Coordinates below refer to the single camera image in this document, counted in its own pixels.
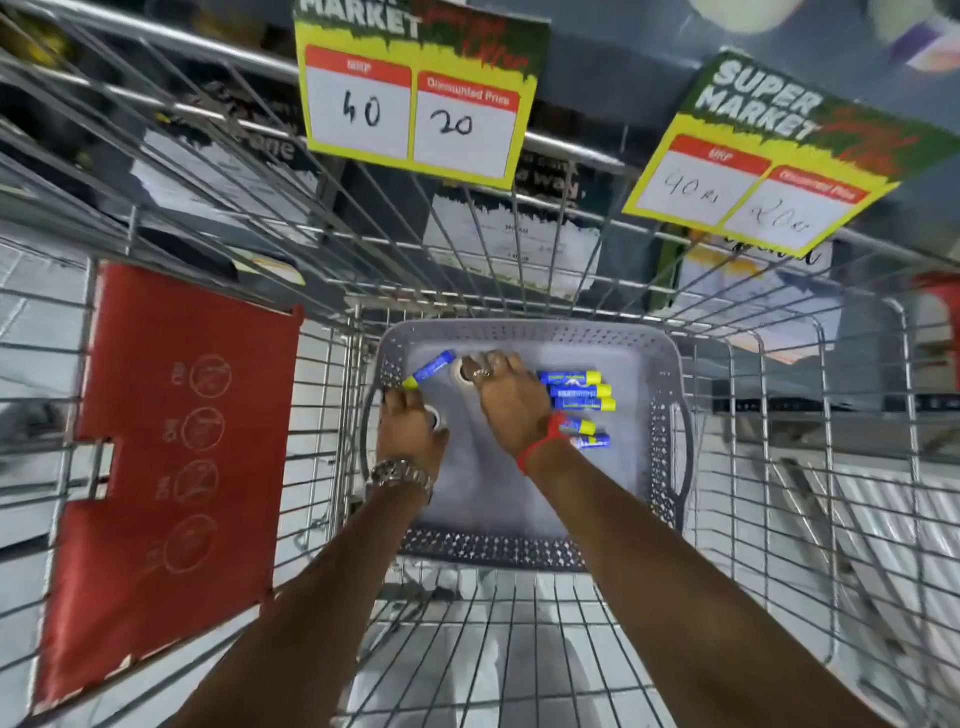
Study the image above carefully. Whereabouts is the person's right hand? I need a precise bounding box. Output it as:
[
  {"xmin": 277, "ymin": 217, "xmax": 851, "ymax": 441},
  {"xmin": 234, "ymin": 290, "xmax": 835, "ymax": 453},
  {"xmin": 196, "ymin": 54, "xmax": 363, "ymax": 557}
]
[{"xmin": 460, "ymin": 350, "xmax": 557, "ymax": 456}]

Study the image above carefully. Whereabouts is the person's left hand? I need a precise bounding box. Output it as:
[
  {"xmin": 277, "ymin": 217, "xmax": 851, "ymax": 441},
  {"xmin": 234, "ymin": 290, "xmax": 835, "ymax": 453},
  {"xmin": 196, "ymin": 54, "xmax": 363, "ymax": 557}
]
[{"xmin": 375, "ymin": 385, "xmax": 452, "ymax": 471}]

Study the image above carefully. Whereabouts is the person's left forearm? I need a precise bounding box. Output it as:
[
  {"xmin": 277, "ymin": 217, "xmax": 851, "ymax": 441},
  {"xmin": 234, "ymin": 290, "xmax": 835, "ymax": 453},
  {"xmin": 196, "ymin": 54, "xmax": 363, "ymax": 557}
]
[{"xmin": 168, "ymin": 476, "xmax": 436, "ymax": 728}]

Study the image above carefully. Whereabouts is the person's right forearm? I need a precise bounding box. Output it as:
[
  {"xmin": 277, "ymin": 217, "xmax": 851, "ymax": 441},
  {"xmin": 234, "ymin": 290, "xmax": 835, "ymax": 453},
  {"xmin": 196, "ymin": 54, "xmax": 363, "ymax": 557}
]
[{"xmin": 523, "ymin": 441, "xmax": 894, "ymax": 728}]

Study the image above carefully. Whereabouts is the silver wristwatch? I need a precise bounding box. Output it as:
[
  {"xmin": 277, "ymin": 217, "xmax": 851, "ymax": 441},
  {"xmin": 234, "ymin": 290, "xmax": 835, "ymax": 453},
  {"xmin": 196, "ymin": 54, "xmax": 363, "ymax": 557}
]
[{"xmin": 367, "ymin": 458, "xmax": 436, "ymax": 505}]

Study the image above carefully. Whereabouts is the grey perforated plastic basket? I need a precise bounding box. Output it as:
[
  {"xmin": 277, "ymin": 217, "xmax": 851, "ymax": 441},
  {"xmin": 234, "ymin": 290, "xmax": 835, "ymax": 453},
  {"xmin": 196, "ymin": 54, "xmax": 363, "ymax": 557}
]
[{"xmin": 360, "ymin": 318, "xmax": 696, "ymax": 573}]

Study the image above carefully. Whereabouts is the white printed poster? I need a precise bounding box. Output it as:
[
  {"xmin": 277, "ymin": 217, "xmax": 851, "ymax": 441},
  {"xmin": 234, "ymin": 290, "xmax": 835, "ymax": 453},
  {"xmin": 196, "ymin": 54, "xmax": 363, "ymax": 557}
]
[
  {"xmin": 129, "ymin": 123, "xmax": 320, "ymax": 252},
  {"xmin": 422, "ymin": 183, "xmax": 603, "ymax": 300},
  {"xmin": 671, "ymin": 238, "xmax": 845, "ymax": 365}
]

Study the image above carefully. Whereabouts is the red cart seat flap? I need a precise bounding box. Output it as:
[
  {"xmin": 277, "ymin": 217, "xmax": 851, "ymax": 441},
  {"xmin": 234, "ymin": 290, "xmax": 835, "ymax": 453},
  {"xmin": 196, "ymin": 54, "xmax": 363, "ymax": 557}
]
[{"xmin": 33, "ymin": 261, "xmax": 305, "ymax": 710}]

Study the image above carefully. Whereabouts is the yellow price sign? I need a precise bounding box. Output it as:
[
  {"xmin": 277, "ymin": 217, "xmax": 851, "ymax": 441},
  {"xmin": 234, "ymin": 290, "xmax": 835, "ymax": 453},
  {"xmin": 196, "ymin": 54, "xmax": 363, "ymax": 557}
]
[
  {"xmin": 293, "ymin": 0, "xmax": 553, "ymax": 192},
  {"xmin": 621, "ymin": 48, "xmax": 960, "ymax": 259}
]

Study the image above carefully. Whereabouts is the red thread bracelet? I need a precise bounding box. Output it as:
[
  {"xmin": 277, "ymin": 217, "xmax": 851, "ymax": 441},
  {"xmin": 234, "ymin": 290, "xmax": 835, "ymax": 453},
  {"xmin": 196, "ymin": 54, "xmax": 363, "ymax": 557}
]
[{"xmin": 516, "ymin": 411, "xmax": 571, "ymax": 476}]

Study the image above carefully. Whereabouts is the metal wire shopping cart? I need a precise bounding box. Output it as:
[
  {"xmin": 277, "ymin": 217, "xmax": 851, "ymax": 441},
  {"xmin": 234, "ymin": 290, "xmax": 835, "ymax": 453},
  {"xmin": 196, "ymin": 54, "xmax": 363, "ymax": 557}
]
[{"xmin": 0, "ymin": 0, "xmax": 960, "ymax": 728}]

